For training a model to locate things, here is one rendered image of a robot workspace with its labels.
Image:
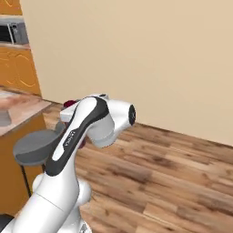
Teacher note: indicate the grey microwave oven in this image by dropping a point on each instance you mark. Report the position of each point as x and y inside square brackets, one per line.
[12, 30]

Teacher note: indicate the orange counter cabinet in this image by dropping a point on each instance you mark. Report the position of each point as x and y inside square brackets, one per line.
[10, 179]

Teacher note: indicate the orange wall cupboard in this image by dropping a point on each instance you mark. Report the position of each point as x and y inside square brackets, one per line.
[9, 6]

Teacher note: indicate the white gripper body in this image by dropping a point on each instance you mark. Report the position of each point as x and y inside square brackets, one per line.
[67, 114]

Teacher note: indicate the orange base cupboards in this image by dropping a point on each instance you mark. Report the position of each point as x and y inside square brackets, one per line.
[18, 69]

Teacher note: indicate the grey round stool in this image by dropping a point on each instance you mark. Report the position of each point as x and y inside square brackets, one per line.
[35, 147]
[60, 128]

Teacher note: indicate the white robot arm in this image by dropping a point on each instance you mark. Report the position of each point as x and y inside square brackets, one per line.
[63, 194]

